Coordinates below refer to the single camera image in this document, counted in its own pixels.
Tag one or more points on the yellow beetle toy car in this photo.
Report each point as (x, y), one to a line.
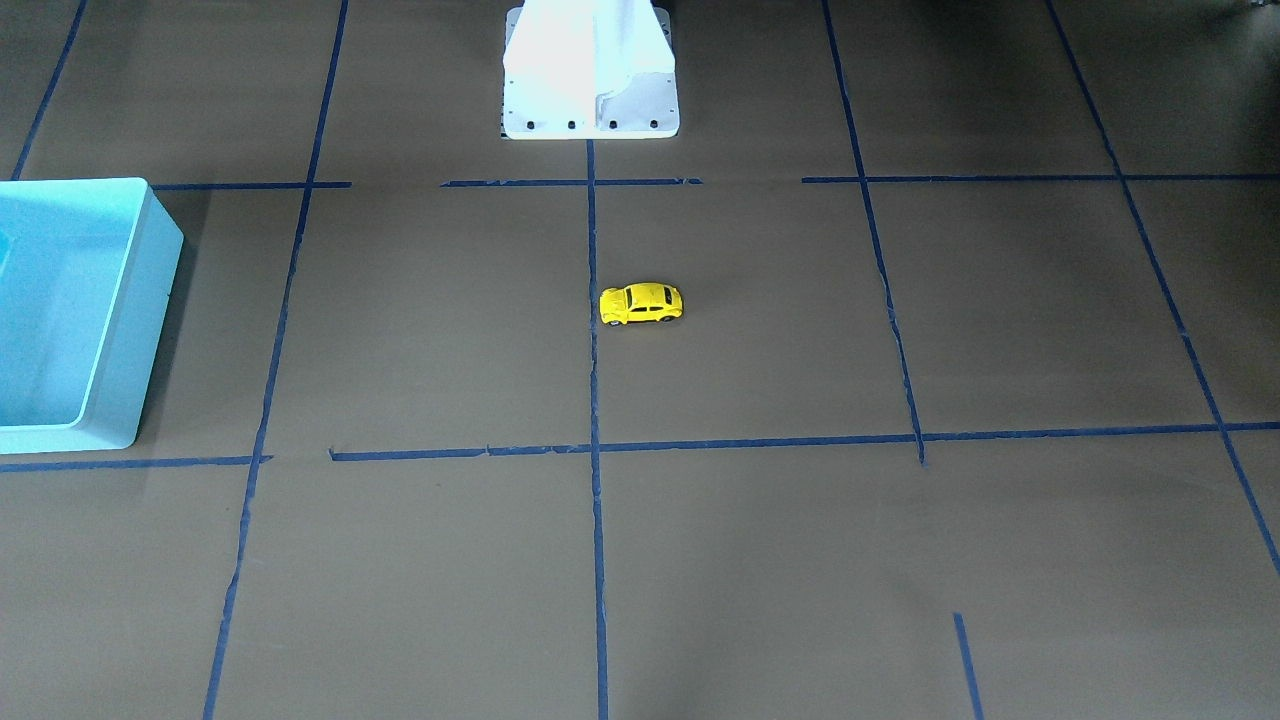
(640, 302)

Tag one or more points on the light blue plastic bin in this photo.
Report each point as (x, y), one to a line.
(88, 271)

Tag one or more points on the white pillar mount base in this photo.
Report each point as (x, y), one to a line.
(585, 70)

